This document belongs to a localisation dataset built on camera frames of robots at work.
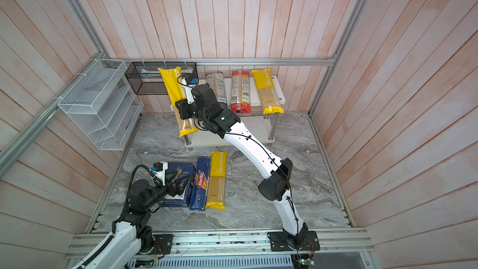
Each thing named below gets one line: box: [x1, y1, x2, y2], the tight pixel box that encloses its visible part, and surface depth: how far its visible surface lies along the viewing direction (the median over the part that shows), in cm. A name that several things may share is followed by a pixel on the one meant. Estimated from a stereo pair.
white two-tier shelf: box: [184, 75, 286, 147], surface depth 57 cm
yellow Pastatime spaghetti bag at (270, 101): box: [251, 68, 285, 115], surface depth 79 cm
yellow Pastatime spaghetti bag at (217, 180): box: [205, 151, 228, 210], surface depth 90 cm
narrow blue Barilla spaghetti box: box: [189, 156, 211, 212], surface depth 87 cm
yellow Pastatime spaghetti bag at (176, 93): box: [157, 66, 200, 137], surface depth 70 cm
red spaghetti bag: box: [230, 70, 252, 114], surface depth 79 cm
